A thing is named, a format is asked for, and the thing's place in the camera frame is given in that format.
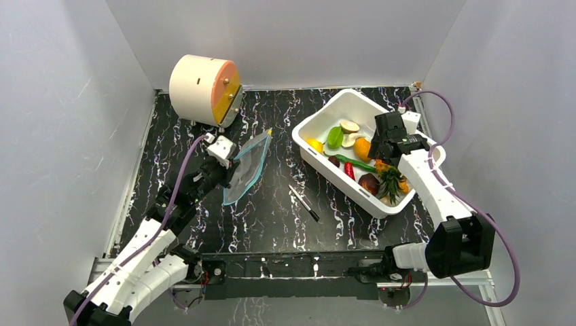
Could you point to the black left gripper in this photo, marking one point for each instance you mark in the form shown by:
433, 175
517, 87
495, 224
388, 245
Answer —
227, 172

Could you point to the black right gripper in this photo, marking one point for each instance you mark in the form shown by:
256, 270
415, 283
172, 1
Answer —
380, 150

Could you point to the orange toy pineapple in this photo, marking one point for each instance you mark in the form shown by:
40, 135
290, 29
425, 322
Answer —
392, 183

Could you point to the clear blue zip top bag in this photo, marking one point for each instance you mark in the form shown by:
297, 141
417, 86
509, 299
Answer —
250, 160

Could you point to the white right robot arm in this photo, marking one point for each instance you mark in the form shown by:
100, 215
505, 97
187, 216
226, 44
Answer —
462, 241

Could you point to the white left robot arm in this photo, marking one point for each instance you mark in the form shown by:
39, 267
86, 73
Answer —
131, 282

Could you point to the toy orange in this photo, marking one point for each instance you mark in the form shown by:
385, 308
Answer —
361, 149

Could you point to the toy mushroom slice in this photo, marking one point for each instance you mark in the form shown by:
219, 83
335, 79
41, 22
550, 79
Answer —
349, 127

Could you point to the dark red toy plum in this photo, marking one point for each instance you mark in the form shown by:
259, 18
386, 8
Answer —
370, 183

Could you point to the red toy chili pepper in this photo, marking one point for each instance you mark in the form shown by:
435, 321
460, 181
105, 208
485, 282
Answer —
349, 170

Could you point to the green toy chili pepper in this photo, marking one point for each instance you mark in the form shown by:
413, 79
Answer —
356, 163

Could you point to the white plastic bin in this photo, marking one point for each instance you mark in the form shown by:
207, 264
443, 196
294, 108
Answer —
348, 105

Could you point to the green toy leaf vegetable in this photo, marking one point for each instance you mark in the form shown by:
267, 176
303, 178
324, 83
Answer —
335, 137

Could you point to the small dark toy fruit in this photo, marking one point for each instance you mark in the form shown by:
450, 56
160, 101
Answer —
334, 161

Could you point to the yellow toy lemon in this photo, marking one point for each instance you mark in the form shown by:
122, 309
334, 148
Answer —
316, 145

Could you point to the cream cylindrical container orange lid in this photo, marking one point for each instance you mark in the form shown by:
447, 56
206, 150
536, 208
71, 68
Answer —
205, 90

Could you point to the black and silver pen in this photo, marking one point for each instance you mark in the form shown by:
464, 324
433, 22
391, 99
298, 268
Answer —
310, 211

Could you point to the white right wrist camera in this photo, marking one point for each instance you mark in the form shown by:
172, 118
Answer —
410, 119

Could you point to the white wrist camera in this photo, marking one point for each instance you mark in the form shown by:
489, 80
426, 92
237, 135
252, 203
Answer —
222, 149
410, 119

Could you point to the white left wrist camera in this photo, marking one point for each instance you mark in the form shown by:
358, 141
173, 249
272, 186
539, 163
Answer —
222, 149

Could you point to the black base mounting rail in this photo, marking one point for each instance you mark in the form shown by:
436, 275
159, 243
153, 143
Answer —
364, 275

